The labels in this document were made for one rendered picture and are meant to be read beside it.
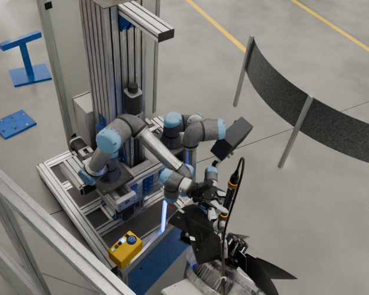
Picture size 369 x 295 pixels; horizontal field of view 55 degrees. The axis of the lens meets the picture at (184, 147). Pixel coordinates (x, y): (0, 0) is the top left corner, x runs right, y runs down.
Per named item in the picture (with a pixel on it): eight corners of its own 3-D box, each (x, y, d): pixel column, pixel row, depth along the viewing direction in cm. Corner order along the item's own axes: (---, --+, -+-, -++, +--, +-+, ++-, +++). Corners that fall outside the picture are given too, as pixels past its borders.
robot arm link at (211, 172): (216, 174, 217) (218, 165, 211) (217, 189, 209) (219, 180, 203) (203, 173, 217) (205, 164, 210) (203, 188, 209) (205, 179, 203)
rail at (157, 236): (122, 278, 203) (122, 273, 197) (117, 274, 204) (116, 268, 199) (213, 187, 255) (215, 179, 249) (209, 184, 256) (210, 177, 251)
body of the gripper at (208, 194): (215, 200, 167) (192, 189, 170) (218, 189, 161) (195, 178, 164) (208, 212, 162) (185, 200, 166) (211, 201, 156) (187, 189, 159)
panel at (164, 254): (128, 311, 253) (125, 271, 206) (127, 311, 254) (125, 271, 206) (197, 235, 301) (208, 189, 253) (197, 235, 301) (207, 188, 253)
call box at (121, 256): (122, 271, 187) (120, 262, 179) (108, 259, 191) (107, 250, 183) (142, 250, 196) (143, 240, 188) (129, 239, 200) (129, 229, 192)
